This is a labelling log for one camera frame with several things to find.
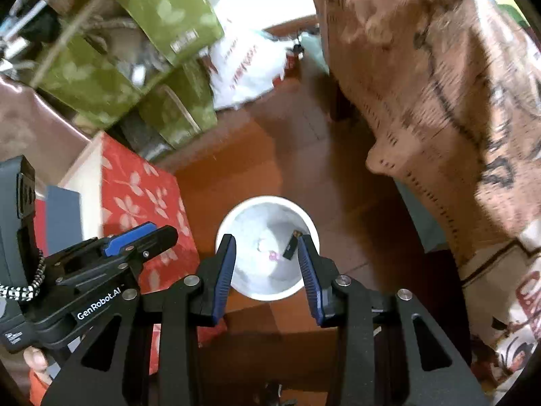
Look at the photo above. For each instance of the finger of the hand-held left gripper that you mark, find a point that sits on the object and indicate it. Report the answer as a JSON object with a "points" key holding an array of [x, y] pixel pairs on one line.
{"points": [[158, 241], [126, 239]]}

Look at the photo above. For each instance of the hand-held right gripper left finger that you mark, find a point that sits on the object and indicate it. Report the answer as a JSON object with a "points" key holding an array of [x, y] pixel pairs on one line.
{"points": [[224, 279]]}

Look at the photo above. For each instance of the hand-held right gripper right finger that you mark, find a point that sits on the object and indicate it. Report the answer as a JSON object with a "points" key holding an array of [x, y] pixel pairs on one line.
{"points": [[310, 283]]}

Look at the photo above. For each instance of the white round bin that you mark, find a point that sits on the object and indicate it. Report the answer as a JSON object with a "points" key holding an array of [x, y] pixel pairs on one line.
{"points": [[262, 220]]}

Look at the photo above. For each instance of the person's left hand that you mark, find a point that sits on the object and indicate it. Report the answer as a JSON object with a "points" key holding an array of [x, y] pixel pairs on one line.
{"points": [[36, 357]]}

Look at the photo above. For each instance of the small black stick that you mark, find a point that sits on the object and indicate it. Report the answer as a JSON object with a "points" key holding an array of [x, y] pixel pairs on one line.
{"points": [[291, 245]]}

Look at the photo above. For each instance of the small pink scrap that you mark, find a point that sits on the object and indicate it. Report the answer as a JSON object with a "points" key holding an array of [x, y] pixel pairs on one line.
{"points": [[273, 256]]}

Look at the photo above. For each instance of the red floral box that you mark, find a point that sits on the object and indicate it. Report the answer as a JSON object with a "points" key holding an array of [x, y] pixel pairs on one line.
{"points": [[139, 186]]}

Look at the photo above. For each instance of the orange cloth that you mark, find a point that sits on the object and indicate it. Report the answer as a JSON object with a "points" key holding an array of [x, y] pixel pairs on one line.
{"points": [[40, 387]]}

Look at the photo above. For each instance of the pink satin cloth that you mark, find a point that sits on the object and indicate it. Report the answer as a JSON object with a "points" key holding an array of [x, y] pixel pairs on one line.
{"points": [[34, 122]]}

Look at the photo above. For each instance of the white plastic bag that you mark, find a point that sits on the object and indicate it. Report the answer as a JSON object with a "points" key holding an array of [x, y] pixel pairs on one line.
{"points": [[245, 67]]}

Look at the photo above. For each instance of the cream printed cloth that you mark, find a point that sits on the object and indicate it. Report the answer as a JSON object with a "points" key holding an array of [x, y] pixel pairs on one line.
{"points": [[511, 304]]}

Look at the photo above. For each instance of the green floral storage boxes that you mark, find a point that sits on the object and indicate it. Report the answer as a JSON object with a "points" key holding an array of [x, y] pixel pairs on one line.
{"points": [[63, 34]]}

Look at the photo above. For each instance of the brown printed blanket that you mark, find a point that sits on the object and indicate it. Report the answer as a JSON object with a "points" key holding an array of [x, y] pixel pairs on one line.
{"points": [[422, 93]]}

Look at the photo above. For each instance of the pale green object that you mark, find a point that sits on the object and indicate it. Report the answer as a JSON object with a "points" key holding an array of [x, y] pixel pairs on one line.
{"points": [[315, 55]]}

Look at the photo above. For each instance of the colourful printed cloth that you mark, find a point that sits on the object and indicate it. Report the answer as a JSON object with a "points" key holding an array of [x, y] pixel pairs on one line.
{"points": [[515, 12]]}

